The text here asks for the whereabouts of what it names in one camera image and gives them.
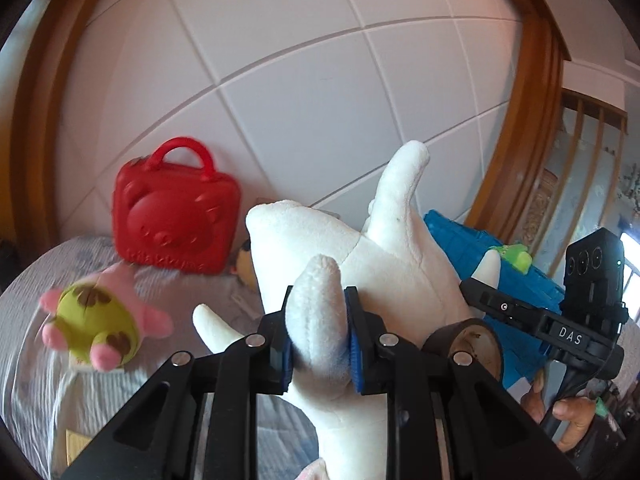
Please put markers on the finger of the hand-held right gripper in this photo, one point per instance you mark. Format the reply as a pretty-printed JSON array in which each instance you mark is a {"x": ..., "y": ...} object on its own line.
[{"x": 502, "y": 306}]

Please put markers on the blue plastic crate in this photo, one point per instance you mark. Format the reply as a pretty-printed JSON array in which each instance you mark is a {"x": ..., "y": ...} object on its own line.
[{"x": 460, "y": 245}]

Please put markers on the red bear carry case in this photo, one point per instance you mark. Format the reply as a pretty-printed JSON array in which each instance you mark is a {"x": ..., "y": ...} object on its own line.
[{"x": 170, "y": 220}]

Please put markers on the dark tape roll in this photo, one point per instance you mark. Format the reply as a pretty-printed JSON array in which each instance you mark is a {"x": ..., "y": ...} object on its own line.
[{"x": 475, "y": 340}]

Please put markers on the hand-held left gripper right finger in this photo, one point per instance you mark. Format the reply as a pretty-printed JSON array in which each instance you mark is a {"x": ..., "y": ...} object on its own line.
[{"x": 354, "y": 360}]

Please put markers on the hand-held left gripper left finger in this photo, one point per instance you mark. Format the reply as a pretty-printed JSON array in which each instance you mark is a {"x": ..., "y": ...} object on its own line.
[{"x": 285, "y": 365}]

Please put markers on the pink and green plush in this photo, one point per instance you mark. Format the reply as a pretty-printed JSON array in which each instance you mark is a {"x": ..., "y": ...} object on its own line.
[{"x": 95, "y": 315}]

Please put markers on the person's right hand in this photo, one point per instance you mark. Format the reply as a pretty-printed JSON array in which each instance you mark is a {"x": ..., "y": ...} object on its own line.
[{"x": 575, "y": 415}]

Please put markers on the wooden wall frame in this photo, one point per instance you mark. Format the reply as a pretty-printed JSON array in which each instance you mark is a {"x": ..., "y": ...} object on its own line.
[
  {"x": 55, "y": 85},
  {"x": 525, "y": 110}
]

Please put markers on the wooden railing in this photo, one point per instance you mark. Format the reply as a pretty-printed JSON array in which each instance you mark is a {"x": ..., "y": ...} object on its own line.
[{"x": 582, "y": 125}]

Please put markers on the brown plush toy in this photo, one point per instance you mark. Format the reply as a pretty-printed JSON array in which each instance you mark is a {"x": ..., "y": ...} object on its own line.
[{"x": 245, "y": 265}]

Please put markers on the white plush toy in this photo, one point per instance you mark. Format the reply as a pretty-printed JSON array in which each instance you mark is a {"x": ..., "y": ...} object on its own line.
[{"x": 325, "y": 240}]

